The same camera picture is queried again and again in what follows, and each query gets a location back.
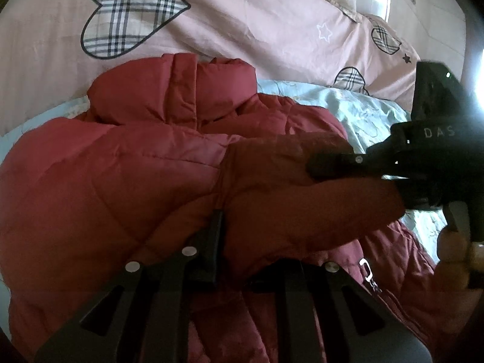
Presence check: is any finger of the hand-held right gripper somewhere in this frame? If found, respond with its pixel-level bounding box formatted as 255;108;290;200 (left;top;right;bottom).
306;153;381;181

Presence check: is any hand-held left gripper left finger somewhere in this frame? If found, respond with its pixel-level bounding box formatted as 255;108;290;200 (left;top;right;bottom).
33;209;224;363

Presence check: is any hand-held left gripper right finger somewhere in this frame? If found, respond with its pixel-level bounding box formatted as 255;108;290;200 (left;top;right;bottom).
247;259;432;363

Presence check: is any red puffer jacket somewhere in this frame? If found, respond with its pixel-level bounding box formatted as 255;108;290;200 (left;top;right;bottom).
0;53;471;363

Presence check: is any person's right hand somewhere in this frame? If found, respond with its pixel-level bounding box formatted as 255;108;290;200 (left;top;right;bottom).
436;230;484;293

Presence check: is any light blue floral bed sheet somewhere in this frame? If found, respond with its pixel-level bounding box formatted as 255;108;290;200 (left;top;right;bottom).
0;79;450;267

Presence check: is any pink duvet with plaid hearts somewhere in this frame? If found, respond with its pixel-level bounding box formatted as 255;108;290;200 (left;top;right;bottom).
0;0;421;139

